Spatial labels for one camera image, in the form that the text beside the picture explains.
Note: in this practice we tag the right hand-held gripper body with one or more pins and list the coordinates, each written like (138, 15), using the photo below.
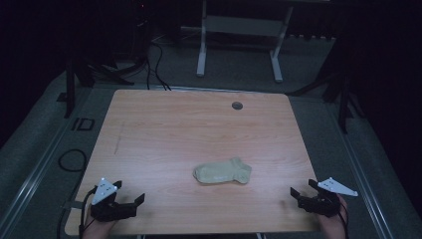
(323, 202)

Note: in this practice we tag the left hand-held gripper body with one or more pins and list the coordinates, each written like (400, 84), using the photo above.
(109, 207)

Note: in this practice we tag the pale green ankle sock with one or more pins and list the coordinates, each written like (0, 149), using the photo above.
(222, 172)

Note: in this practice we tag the person's right hand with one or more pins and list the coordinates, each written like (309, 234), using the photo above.
(333, 225)

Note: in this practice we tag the person's left hand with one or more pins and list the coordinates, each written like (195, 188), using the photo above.
(96, 229)

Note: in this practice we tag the metal floor rail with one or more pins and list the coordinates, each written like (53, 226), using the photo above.
(43, 159)
(361, 172)

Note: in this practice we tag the white metal desk frame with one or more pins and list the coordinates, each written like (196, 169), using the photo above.
(244, 26)

